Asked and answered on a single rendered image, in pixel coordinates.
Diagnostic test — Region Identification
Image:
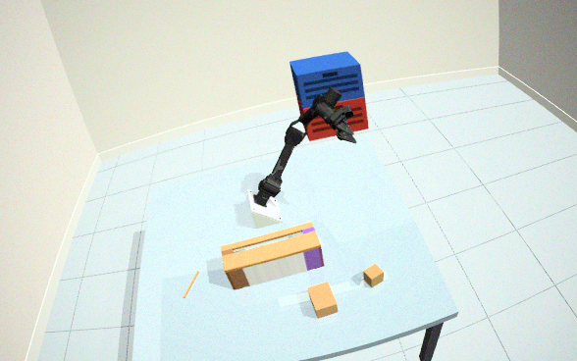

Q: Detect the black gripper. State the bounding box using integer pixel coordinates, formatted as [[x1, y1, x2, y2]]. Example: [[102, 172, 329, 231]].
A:
[[323, 109, 357, 143]]

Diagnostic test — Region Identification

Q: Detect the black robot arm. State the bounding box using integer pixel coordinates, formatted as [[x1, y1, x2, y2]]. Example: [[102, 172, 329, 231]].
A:
[[253, 87, 354, 208]]

